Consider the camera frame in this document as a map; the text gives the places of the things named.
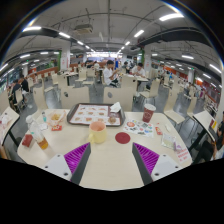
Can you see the colourful paper flyer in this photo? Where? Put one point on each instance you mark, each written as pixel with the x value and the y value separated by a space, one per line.
pixel 140 128

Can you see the fries in paper wrapper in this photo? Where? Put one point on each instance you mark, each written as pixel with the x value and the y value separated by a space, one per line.
pixel 56 117

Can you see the crumpled white napkin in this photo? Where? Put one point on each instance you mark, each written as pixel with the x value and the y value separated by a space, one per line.
pixel 115 107

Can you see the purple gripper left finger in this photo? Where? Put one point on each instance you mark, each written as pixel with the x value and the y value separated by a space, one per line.
pixel 70 166

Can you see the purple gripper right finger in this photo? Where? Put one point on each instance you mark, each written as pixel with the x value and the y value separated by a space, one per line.
pixel 151 165

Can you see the red paper cup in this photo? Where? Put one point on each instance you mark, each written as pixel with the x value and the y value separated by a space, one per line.
pixel 149 110

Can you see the dark red round coaster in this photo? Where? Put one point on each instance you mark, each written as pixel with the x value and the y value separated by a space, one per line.
pixel 122 138

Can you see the yellow mug pink inside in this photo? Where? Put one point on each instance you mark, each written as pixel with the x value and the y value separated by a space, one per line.
pixel 97 132

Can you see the beige chair left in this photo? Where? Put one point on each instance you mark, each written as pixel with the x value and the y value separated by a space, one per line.
pixel 71 96

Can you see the beige chair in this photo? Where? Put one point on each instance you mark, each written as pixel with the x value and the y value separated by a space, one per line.
pixel 122 95
pixel 71 96

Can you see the person in white shirt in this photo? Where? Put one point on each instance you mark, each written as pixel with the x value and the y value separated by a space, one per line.
pixel 109 74

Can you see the brown food tray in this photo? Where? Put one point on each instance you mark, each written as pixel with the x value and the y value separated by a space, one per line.
pixel 86 113

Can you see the clear plastic packet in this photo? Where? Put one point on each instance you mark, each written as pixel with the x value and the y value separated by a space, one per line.
pixel 168 141

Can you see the beige chair right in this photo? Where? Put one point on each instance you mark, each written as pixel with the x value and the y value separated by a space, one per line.
pixel 122 95

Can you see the red snack packet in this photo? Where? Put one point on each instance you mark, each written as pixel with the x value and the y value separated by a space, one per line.
pixel 27 140

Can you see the plastic bottle with tea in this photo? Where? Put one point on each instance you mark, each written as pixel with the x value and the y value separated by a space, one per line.
pixel 36 132

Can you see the small red sauce packet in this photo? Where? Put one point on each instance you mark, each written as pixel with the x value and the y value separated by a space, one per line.
pixel 158 131

